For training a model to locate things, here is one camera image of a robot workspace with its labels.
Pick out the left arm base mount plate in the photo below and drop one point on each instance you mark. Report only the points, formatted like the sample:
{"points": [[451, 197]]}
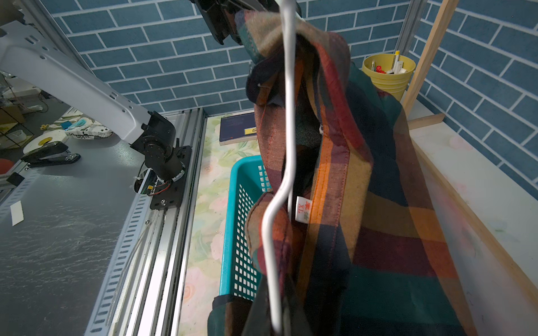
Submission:
{"points": [[164, 179]]}

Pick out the teal plastic basket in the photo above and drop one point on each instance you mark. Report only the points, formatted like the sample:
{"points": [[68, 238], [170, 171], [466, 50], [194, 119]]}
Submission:
{"points": [[248, 182]]}

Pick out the white wire hanger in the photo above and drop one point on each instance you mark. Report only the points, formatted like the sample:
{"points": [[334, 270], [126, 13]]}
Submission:
{"points": [[284, 192]]}

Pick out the plaid long-sleeve shirt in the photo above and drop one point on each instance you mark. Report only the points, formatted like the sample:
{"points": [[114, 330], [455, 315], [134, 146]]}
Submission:
{"points": [[372, 258]]}

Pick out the dark blue book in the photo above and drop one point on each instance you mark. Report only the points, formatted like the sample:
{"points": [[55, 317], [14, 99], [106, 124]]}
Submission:
{"points": [[238, 128]]}

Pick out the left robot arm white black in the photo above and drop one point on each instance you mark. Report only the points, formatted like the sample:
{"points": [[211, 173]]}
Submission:
{"points": [[134, 58]]}

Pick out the aluminium rail frame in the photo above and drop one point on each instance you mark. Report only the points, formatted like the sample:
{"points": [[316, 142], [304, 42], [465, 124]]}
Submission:
{"points": [[143, 289]]}

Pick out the black stapler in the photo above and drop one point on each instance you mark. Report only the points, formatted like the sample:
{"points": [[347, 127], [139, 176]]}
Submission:
{"points": [[51, 154]]}

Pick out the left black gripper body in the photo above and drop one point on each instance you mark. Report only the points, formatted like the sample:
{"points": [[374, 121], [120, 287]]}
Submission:
{"points": [[220, 16]]}

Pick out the wooden clothes rack frame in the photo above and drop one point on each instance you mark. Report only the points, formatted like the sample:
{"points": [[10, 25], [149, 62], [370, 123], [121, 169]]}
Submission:
{"points": [[483, 78]]}

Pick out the yellow cup with pens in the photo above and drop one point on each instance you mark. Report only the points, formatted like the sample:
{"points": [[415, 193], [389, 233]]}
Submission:
{"points": [[390, 72]]}

